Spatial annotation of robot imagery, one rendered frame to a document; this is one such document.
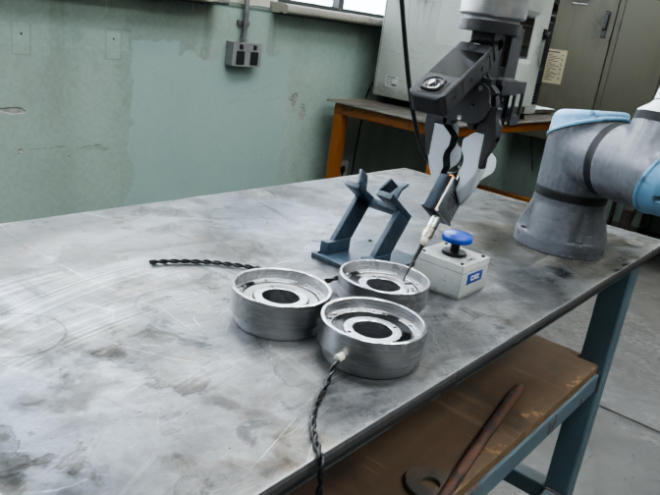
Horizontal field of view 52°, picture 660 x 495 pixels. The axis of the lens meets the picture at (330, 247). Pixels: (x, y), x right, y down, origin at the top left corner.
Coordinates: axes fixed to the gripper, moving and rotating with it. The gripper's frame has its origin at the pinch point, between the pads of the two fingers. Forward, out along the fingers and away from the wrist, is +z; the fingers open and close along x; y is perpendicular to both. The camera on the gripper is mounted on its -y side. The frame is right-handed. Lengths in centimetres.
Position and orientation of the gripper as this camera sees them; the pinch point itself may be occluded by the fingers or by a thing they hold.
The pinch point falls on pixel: (449, 192)
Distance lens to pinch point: 83.2
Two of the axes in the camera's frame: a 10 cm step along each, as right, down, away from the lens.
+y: 6.7, -1.5, 7.3
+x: -7.3, -3.1, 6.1
